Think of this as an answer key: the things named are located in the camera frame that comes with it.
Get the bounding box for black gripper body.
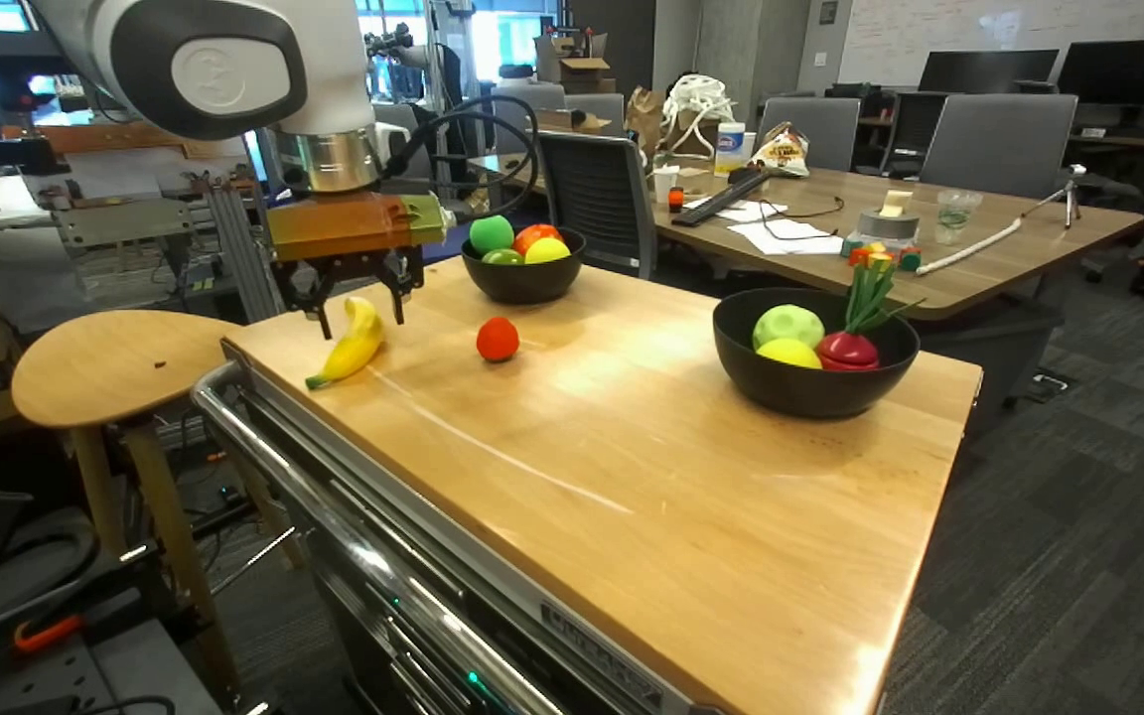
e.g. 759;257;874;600
283;251;388;295

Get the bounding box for yellow banana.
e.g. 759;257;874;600
307;299;384;390

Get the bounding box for green foam ball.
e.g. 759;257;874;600
469;214;516;253

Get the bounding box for small red strawberry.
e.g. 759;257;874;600
477;319;519;361

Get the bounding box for yellow ball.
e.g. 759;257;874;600
756;336;824;371
524;238;572;266

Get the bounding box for red radish with green leaves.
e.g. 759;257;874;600
818;242;898;375

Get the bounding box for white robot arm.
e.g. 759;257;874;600
28;0;441;332

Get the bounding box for black bowl far left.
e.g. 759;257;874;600
459;236;580;307

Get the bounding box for black bowl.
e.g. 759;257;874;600
459;236;580;307
710;287;920;422

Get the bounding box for black bowl right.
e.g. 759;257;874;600
710;287;920;422

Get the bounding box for dark mesh office chair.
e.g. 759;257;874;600
539;132;659;278

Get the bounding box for round wooden stool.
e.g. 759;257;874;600
13;310;237;699

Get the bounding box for white papers on desk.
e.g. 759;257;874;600
724;197;843;257

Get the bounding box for coloured toy blocks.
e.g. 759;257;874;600
847;242;920;274

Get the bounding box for wooden desk in background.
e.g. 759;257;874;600
655;169;1144;323

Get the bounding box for orange wrist camera block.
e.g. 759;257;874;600
266;191;457;261

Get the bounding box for metal cart handle bar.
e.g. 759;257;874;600
192;361;565;715

